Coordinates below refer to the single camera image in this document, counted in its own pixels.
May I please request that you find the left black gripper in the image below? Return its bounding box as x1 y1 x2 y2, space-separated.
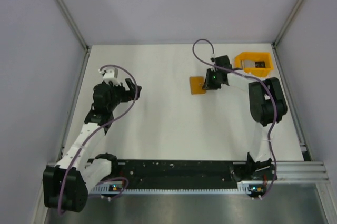
107 78 141 111

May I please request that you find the orange leather card holder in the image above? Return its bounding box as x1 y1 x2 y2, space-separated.
189 76 206 95

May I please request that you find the silver VIP card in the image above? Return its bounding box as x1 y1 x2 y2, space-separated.
241 60 255 69

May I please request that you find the yellow plastic bin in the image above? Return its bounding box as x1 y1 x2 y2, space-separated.
234 52 274 77

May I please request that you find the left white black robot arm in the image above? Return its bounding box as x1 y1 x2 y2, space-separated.
43 77 142 215

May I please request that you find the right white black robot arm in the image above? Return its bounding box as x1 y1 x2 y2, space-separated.
202 55 288 180

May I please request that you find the black card in bin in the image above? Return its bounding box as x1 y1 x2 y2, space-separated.
254 61 266 68

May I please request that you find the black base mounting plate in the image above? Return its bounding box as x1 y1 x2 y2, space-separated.
89 158 277 190

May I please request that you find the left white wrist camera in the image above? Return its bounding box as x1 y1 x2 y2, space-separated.
98 67 118 82

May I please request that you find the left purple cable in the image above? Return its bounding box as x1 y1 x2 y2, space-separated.
57 64 141 216

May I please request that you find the purple cable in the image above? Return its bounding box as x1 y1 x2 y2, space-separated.
57 64 141 216
192 39 279 200

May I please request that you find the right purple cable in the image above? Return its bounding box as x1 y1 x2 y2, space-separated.
192 39 279 200

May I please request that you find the white slotted cable duct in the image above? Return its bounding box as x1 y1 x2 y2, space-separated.
89 181 265 197

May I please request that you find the left aluminium frame post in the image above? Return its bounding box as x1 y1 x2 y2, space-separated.
55 0 90 52

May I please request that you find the aluminium frame post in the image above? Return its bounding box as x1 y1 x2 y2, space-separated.
272 0 306 47
55 0 90 52

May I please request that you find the aluminium front rail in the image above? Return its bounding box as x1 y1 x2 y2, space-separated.
276 161 329 184

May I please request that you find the right aluminium frame post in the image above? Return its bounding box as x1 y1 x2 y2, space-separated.
272 0 306 47

